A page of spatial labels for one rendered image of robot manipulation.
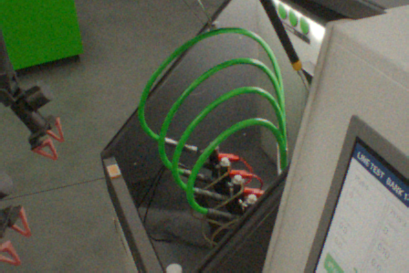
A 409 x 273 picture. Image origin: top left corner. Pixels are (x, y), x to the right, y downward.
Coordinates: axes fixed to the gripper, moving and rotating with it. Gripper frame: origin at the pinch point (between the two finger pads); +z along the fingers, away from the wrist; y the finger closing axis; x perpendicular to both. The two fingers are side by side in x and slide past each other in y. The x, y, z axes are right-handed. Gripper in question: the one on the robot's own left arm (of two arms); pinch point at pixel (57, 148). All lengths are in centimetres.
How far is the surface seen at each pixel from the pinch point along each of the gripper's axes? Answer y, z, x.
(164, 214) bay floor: -14.2, 29.2, -20.8
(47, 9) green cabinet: 278, 6, 91
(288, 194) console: -55, 10, -65
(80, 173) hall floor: 124, 74, 75
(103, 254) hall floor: 55, 84, 55
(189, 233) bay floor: -23.3, 32.6, -27.4
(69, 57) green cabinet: 285, 51, 105
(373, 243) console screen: -79, 6, -77
